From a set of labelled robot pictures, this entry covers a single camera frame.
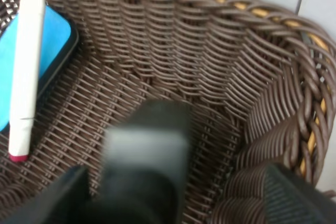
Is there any dark brown wicker basket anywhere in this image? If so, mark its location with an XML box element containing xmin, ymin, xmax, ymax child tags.
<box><xmin>1</xmin><ymin>0</ymin><xmax>335</xmax><ymax>223</ymax></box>

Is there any white pink-tipped marker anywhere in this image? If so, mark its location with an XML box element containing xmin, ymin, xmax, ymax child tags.
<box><xmin>8</xmin><ymin>0</ymin><xmax>45</xmax><ymax>162</ymax></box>

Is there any dark green bottle black cap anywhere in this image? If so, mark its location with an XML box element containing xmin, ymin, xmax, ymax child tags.
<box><xmin>81</xmin><ymin>100</ymin><xmax>191</xmax><ymax>223</ymax></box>

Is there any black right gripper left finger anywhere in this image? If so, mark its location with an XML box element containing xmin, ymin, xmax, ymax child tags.
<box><xmin>1</xmin><ymin>166</ymin><xmax>90</xmax><ymax>223</ymax></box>

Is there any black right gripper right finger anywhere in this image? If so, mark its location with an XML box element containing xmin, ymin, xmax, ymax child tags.
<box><xmin>264</xmin><ymin>164</ymin><xmax>335</xmax><ymax>223</ymax></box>

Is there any blue whiteboard eraser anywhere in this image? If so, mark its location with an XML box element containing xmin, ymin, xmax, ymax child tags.
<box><xmin>1</xmin><ymin>6</ymin><xmax>79</xmax><ymax>133</ymax></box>

